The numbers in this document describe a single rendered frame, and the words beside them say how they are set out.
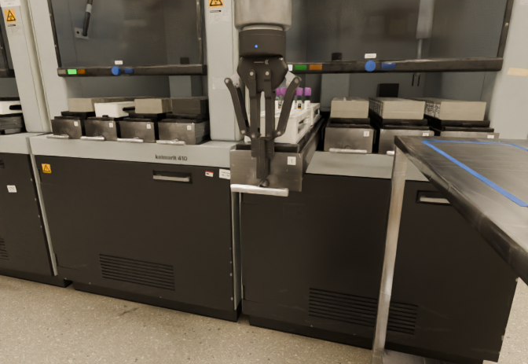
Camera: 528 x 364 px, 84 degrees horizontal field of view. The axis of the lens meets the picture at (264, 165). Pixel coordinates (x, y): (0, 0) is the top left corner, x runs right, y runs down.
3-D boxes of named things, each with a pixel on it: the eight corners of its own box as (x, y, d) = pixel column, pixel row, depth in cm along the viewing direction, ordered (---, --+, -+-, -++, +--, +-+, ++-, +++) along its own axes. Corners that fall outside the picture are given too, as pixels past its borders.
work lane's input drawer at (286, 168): (289, 134, 120) (290, 112, 118) (324, 136, 117) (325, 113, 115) (220, 194, 52) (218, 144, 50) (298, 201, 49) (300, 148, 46)
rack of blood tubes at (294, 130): (276, 129, 85) (276, 107, 84) (310, 130, 83) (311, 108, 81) (243, 148, 57) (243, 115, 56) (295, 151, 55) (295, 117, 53)
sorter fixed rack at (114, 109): (145, 114, 138) (144, 101, 136) (164, 114, 135) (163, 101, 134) (95, 120, 110) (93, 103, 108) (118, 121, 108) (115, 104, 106)
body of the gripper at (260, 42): (293, 34, 49) (291, 92, 51) (244, 36, 51) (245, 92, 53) (284, 24, 42) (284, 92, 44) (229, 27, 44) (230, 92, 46)
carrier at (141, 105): (166, 115, 109) (164, 99, 107) (163, 116, 107) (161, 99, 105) (138, 115, 112) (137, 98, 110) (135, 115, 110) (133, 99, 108)
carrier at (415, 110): (421, 122, 88) (424, 101, 87) (423, 123, 86) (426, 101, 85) (380, 120, 91) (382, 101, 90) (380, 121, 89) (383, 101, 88)
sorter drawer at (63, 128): (158, 120, 177) (156, 105, 174) (178, 121, 173) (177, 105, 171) (42, 140, 108) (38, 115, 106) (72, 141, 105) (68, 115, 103)
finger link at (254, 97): (256, 69, 46) (247, 69, 46) (255, 140, 49) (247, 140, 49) (262, 71, 50) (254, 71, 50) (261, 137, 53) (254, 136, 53)
